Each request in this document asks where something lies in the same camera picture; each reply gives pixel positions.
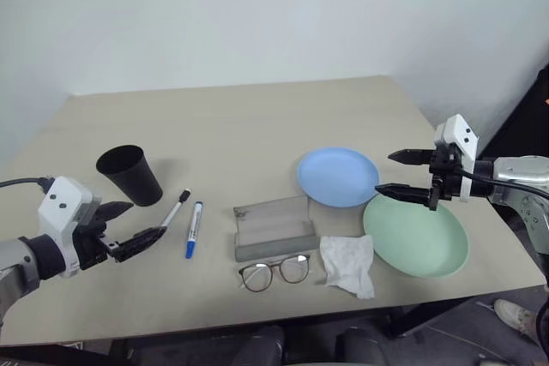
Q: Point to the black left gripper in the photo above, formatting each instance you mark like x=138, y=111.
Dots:
x=92, y=246

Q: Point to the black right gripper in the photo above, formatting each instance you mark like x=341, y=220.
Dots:
x=446, y=173

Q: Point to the white marker with black cap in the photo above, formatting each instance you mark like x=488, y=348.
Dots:
x=173, y=211

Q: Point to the green plate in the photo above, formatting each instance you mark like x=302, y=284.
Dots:
x=418, y=239

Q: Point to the white marker with blue cap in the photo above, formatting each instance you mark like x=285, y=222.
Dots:
x=194, y=229

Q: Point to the white tissue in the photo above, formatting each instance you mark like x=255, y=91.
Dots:
x=349, y=265

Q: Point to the brown round-rimmed glasses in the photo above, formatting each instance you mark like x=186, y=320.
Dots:
x=257, y=269

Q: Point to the grey glasses case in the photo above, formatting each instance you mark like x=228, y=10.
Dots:
x=274, y=229

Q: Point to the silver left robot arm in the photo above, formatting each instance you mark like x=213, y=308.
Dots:
x=25, y=263

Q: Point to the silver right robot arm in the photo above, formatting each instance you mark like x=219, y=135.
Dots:
x=521, y=211

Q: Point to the black plastic cup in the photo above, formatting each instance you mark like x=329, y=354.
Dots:
x=137, y=181

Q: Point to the blue plate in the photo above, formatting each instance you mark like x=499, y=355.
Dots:
x=336, y=175

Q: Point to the black table leg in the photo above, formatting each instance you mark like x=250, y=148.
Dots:
x=422, y=314

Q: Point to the white shoe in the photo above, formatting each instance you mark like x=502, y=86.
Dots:
x=514, y=314

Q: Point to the dark rounded shape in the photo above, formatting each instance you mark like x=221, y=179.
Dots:
x=362, y=349

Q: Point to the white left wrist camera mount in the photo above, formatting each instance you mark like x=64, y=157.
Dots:
x=62, y=205

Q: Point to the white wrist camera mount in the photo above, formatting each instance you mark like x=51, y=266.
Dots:
x=465, y=136
x=62, y=205

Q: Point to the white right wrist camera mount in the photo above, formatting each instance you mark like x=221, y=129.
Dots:
x=465, y=136

